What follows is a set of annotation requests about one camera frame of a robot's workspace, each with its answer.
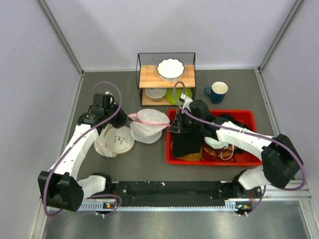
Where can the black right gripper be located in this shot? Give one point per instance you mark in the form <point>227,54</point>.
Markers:
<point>178,126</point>

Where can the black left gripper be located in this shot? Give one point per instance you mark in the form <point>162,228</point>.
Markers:
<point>123,119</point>

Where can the white mesh laundry bag pink zipper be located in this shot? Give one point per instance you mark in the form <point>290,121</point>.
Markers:
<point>147,125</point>

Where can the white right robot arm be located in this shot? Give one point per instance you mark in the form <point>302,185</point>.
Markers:
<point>280,160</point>

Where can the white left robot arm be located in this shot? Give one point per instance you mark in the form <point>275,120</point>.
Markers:
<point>104,122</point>

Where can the cream mesh laundry bag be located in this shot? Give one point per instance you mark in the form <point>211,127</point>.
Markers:
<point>112,142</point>

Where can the white bra in bin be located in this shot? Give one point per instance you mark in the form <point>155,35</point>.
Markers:
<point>215,144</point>

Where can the black garment in bin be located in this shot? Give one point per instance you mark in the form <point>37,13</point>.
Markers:
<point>187,143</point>

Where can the grey metal bowl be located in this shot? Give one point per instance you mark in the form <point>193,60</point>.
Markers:
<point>156,94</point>

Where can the blue mug white interior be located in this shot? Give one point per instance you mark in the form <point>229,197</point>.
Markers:
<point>216,92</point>

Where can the white scalloped bowl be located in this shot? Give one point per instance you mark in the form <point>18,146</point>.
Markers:
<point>170,70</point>

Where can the red plastic bin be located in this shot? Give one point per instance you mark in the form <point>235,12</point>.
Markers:
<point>231,156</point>

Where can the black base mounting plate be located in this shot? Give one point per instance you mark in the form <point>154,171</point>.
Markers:
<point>180,193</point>

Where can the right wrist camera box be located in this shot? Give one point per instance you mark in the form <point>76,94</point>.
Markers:
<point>186,101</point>

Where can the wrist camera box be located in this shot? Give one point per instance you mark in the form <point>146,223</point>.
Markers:
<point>186,101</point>
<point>109,95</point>

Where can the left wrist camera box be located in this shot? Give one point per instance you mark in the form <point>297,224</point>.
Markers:
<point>109,95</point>

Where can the black wire wooden shelf rack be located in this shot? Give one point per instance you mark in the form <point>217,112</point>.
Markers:
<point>157,73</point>

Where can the aluminium frame rail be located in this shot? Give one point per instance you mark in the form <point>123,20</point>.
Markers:
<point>290,193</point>

